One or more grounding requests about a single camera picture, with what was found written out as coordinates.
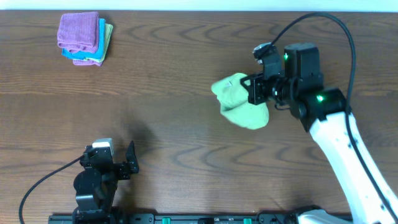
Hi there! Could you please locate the folded blue cloth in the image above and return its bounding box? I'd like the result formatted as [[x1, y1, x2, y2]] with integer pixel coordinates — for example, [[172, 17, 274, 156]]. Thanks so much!
[[62, 19, 106, 60]]

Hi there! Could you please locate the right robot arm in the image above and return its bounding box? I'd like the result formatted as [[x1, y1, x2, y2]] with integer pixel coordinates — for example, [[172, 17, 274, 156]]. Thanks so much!
[[241, 43, 397, 223]]

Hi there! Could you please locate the folded purple cloth at bottom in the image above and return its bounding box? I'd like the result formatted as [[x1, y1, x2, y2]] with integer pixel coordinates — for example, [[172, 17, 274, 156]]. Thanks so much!
[[72, 60, 103, 67]]

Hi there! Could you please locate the folded yellow-green cloth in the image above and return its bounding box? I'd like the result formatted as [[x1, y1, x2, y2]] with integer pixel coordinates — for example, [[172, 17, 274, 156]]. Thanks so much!
[[85, 23, 113, 63]]

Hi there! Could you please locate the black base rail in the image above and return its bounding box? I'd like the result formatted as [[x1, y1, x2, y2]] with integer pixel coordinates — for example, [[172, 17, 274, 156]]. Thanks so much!
[[48, 212, 355, 224]]

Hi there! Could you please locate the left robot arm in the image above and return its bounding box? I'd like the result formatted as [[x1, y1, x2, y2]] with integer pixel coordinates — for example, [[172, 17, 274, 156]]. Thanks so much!
[[72, 138, 139, 223]]

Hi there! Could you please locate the green microfiber cloth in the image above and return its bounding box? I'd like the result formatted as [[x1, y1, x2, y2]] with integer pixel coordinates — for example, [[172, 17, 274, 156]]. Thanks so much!
[[211, 73, 269, 130]]

